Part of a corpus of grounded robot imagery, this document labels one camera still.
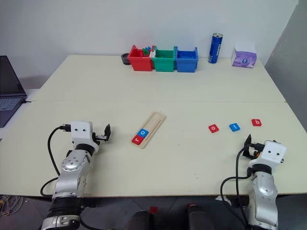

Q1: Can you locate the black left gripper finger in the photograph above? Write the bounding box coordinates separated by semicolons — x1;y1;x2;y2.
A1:
104;124;112;142

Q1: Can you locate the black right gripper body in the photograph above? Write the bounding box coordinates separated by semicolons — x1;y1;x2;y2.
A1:
248;142;265;159

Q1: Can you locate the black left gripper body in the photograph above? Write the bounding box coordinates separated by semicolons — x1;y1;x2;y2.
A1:
92;133;107;144

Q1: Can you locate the wooden letter tray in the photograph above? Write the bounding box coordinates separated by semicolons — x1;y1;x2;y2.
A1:
131;111;167;150

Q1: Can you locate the red plastic bin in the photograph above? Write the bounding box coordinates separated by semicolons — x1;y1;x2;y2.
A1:
127;45;154;72

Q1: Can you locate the dark rounded shape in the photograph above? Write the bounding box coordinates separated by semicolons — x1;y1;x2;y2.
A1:
124;210;154;230
186;204;217;230

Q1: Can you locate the purple tissue pack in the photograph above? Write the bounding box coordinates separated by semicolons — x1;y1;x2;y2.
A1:
231;43;258;70

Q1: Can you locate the green plastic bin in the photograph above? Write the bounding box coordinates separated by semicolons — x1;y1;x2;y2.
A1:
151;46;176;73

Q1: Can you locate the grey partition panel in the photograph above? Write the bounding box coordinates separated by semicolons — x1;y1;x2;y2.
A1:
263;0;307;136

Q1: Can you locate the blue plastic bin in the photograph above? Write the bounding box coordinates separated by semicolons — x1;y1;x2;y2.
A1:
173;46;199;73

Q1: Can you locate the blue drink can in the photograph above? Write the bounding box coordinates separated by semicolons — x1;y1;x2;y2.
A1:
207;32;224;64

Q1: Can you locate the dark laptop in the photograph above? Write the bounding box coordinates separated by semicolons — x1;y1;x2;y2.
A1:
0;55;28;128

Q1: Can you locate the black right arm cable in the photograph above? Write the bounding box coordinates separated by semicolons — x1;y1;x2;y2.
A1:
220;149;255;228

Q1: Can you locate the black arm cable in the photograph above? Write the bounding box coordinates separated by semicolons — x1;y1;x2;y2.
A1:
40;124;72;197
220;149;255;228

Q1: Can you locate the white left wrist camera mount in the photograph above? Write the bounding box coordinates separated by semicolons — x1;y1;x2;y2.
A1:
70;121;100;154

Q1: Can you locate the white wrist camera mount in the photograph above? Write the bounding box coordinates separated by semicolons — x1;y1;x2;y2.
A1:
249;140;287;169
70;121;100;154

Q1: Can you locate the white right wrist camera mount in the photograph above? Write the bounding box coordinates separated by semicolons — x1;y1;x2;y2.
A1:
249;140;287;169

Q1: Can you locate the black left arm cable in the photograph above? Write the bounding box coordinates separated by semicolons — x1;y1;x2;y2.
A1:
40;124;72;197

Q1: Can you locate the white floor cable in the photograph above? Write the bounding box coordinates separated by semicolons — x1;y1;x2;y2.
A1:
0;195;24;217

